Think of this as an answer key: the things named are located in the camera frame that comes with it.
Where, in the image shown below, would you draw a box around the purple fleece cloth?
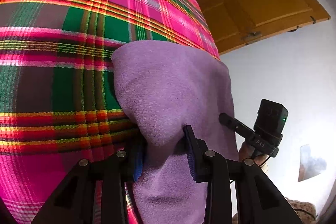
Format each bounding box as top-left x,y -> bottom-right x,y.
111,39 -> 240,224

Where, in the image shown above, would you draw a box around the metal door handle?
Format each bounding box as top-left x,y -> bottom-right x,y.
241,31 -> 263,42

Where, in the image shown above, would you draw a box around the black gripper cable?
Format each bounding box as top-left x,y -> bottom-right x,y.
258,153 -> 274,170

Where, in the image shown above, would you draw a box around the wooden door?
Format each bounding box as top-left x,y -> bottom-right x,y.
195,0 -> 331,56

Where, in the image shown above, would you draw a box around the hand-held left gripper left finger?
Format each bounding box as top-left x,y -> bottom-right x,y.
31,135 -> 145,224

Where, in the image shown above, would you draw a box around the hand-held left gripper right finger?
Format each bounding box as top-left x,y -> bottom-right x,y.
183,125 -> 302,224

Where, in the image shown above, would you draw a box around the pink green plaid bedspread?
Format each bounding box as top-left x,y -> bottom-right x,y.
0,0 -> 221,224

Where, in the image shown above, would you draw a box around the person's floral jacket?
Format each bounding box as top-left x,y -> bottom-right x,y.
232,197 -> 317,224

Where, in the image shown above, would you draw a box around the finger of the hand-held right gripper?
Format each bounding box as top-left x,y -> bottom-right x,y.
218,113 -> 246,133

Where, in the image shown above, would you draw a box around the person's right hand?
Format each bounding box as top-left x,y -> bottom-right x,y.
238,142 -> 263,168

